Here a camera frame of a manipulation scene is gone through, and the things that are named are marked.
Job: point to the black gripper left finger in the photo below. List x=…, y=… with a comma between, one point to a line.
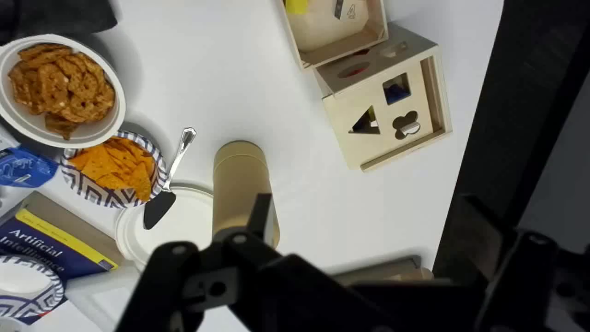
x=177, y=278

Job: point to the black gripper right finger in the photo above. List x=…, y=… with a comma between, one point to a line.
x=521, y=278

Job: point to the silver metal spoon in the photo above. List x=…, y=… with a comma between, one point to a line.
x=158, y=209

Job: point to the patterned paper bowl with chips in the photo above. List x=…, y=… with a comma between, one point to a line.
x=116, y=167

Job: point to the empty patterned paper bowl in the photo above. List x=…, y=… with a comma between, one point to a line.
x=24, y=289

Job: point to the white bowl of pretzels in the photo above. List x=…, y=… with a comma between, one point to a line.
x=60, y=86

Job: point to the white cup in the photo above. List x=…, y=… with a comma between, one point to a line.
x=184, y=222

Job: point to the clear plastic clamshell container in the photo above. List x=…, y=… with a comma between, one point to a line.
x=97, y=302

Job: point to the beige water bottle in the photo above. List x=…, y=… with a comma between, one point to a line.
x=239, y=178

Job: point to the long brown cardboard box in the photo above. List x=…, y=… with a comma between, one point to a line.
x=379, y=270

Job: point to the blue snack bag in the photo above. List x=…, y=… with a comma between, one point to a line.
x=24, y=167

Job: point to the wooden shape sorter cube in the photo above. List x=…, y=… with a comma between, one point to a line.
x=341, y=132

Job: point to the open wooden box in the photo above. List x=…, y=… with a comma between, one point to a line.
x=331, y=31

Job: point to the black cloth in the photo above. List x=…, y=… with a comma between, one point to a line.
x=48, y=16

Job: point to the yellow toy block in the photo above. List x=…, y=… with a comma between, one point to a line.
x=296, y=7

